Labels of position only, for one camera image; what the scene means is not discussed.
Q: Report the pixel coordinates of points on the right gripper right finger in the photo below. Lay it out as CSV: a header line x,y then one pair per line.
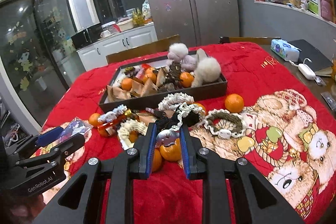
x,y
233,191

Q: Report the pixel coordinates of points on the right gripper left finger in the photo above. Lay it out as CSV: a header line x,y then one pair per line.
x,y
103,189

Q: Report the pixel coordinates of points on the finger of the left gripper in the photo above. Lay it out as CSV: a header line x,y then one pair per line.
x,y
53,161
30,144

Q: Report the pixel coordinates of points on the orange mandarin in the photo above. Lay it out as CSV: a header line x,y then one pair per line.
x,y
234,103

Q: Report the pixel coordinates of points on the olive white scrunchie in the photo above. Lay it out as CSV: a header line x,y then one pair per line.
x,y
225,124

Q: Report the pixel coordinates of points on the mandarin in tray left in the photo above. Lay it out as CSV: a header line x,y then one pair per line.
x,y
126,84

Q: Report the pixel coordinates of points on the mandarin in tray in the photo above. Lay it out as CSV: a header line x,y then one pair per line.
x,y
186,79
126,84

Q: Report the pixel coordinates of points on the mandarin between fingers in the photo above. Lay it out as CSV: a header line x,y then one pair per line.
x,y
171,153

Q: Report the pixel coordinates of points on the white kitchen cabinet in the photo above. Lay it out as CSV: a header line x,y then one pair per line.
x,y
94,55

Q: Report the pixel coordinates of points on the black microwave oven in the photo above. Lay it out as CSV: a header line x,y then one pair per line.
x,y
87,36

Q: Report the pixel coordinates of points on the cream knitted scrunchie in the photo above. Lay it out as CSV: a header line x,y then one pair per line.
x,y
172,101

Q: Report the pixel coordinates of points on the glass sliding door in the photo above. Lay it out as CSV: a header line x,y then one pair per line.
x,y
38,53

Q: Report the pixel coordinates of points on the white power adapter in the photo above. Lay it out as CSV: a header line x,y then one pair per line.
x,y
305,69

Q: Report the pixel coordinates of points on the mandarin in tray right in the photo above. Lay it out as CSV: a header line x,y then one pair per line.
x,y
186,79

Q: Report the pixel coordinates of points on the wooden chair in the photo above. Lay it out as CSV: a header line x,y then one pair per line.
x,y
154,47
259,41

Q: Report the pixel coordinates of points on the white fluffy plush toy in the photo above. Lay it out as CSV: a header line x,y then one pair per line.
x,y
205,69

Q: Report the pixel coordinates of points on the blue tissue pack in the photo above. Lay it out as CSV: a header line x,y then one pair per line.
x,y
285,50

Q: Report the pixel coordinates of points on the black laptop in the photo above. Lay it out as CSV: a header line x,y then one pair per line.
x,y
320,64

